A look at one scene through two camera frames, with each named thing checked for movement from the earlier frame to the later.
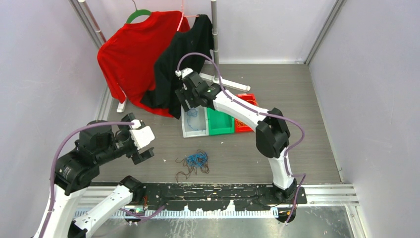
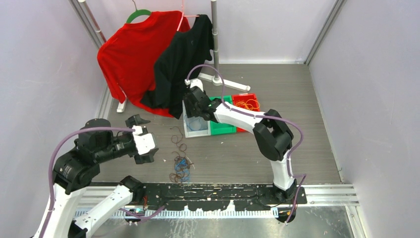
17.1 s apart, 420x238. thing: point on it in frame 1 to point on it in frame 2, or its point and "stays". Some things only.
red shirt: [126, 57] stays
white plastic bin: [195, 122] stays
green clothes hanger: [136, 13] stays
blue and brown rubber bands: [198, 160] to [182, 169]
